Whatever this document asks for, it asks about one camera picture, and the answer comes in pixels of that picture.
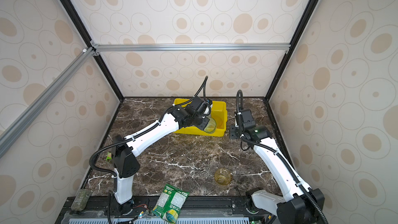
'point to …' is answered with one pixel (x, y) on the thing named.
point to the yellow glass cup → (223, 176)
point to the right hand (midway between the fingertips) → (235, 129)
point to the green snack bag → (170, 203)
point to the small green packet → (109, 156)
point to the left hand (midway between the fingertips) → (208, 118)
